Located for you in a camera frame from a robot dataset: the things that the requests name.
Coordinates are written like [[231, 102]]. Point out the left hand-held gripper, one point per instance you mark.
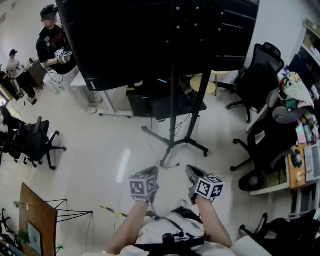
[[140, 187]]

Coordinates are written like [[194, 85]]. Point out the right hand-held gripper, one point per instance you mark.
[[208, 188]]

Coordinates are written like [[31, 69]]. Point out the person's right forearm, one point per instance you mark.
[[212, 222]]

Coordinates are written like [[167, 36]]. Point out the person's left forearm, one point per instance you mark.
[[127, 225]]

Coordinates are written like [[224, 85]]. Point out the black metal TV stand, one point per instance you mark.
[[173, 130]]

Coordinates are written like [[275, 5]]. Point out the yellow black striped tape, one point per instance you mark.
[[113, 211]]

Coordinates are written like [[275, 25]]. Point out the black round waste bin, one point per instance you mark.
[[251, 181]]

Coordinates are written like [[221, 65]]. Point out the black chest harness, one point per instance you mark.
[[172, 237]]

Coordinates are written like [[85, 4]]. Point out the black cabinet box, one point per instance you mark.
[[140, 105]]

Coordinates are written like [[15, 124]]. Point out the grey and black office chair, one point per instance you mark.
[[270, 140]]

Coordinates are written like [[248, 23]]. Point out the yellow round side table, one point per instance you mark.
[[196, 85]]

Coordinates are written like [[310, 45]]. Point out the wooden desk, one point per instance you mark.
[[293, 175]]

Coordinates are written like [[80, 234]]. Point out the black round desk gadget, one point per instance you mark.
[[297, 158]]

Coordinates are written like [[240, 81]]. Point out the black mesh office chair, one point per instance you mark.
[[257, 82]]

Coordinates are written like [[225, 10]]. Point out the white table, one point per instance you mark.
[[77, 81]]

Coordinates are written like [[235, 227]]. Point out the silver laptop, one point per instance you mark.
[[313, 162]]

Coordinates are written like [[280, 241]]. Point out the brown wooden board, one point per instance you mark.
[[37, 215]]

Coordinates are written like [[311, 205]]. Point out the patterned white cloth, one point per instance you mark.
[[297, 87]]

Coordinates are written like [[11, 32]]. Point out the framed picture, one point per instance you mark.
[[33, 237]]

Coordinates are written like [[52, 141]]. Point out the black television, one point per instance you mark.
[[125, 37]]

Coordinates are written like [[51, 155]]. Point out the small green plant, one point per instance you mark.
[[23, 236]]

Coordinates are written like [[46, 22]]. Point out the black computer monitor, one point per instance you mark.
[[301, 72]]

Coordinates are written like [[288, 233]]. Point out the brown wooden cabinet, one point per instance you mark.
[[36, 73]]

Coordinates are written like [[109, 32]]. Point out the white shelf unit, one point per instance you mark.
[[310, 42]]

